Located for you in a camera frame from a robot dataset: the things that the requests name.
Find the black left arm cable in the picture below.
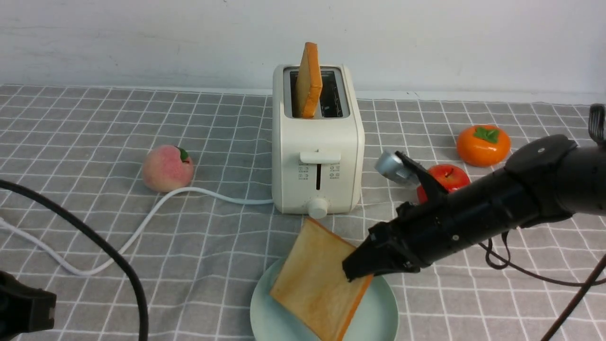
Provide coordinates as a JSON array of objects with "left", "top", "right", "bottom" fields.
[{"left": 0, "top": 179, "right": 150, "bottom": 341}]

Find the white two-slot toaster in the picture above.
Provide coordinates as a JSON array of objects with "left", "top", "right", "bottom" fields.
[{"left": 271, "top": 64, "right": 365, "bottom": 219}]

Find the white toaster power cord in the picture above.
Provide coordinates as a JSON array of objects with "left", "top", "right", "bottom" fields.
[{"left": 0, "top": 187, "right": 275, "bottom": 277}]

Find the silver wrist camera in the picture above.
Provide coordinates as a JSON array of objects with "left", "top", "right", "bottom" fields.
[{"left": 374, "top": 150, "right": 420, "bottom": 188}]

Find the orange persimmon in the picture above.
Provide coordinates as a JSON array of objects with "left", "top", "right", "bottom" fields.
[{"left": 456, "top": 125, "right": 511, "bottom": 168}]

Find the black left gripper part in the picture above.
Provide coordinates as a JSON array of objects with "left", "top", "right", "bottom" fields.
[{"left": 0, "top": 271, "right": 57, "bottom": 341}]

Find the light green round plate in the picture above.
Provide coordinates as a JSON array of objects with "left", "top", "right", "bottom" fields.
[{"left": 250, "top": 259, "right": 400, "bottom": 341}]

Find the pink peach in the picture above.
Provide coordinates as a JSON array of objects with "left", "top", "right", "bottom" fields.
[{"left": 142, "top": 145, "right": 194, "bottom": 193}]

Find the red apple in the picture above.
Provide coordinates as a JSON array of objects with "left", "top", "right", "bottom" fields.
[{"left": 428, "top": 164, "right": 471, "bottom": 192}]

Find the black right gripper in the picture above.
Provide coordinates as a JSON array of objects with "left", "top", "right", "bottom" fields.
[{"left": 342, "top": 202, "right": 474, "bottom": 281}]

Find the thin black right cable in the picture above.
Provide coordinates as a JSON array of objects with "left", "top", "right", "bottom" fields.
[{"left": 478, "top": 230, "right": 606, "bottom": 341}]

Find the toast slice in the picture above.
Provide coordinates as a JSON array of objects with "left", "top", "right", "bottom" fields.
[
  {"left": 270, "top": 218, "right": 373, "bottom": 341},
  {"left": 294, "top": 42, "right": 323, "bottom": 118}
]

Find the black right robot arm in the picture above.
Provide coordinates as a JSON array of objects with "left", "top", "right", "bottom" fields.
[{"left": 363, "top": 135, "right": 605, "bottom": 276}]

